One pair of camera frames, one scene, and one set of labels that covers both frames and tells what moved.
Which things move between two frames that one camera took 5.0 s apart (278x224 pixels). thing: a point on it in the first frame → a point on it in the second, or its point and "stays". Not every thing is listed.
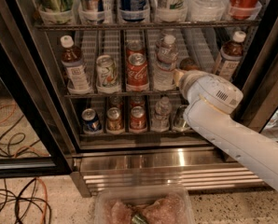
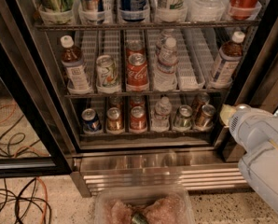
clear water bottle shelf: (164, 69) stays
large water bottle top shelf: (207, 3) stays
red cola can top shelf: (243, 1) stays
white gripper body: (211, 91) → (250, 129)
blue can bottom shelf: (91, 121) stays
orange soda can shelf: (189, 63) → (243, 107)
